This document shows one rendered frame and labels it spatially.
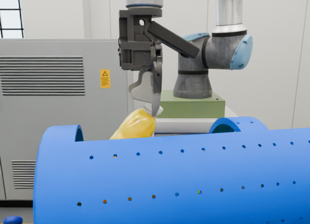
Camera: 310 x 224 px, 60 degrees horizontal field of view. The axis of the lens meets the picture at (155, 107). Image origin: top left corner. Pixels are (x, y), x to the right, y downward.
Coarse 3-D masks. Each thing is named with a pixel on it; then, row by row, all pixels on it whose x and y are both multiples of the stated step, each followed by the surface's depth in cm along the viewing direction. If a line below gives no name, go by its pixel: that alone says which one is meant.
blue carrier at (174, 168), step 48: (48, 144) 50; (96, 144) 51; (144, 144) 52; (192, 144) 53; (240, 144) 54; (288, 144) 55; (48, 192) 45; (96, 192) 46; (144, 192) 47; (192, 192) 49; (240, 192) 50; (288, 192) 52
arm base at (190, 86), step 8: (184, 72) 98; (192, 72) 97; (200, 72) 97; (208, 72) 100; (176, 80) 103; (184, 80) 99; (192, 80) 97; (200, 80) 97; (208, 80) 100; (176, 88) 101; (184, 88) 99; (192, 88) 97; (200, 88) 97; (208, 88) 100; (176, 96) 100; (184, 96) 98; (192, 96) 97; (200, 96) 97; (208, 96) 99
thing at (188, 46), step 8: (152, 24) 52; (160, 24) 53; (152, 32) 52; (160, 32) 53; (168, 32) 53; (168, 40) 53; (176, 40) 53; (184, 40) 54; (176, 48) 54; (184, 48) 54; (192, 48) 54; (184, 56) 56; (192, 56) 55
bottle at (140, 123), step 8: (136, 112) 57; (144, 112) 56; (128, 120) 56; (136, 120) 55; (144, 120) 55; (152, 120) 56; (120, 128) 57; (128, 128) 55; (136, 128) 55; (144, 128) 55; (152, 128) 57; (112, 136) 58; (120, 136) 56; (128, 136) 55; (136, 136) 55; (144, 136) 56
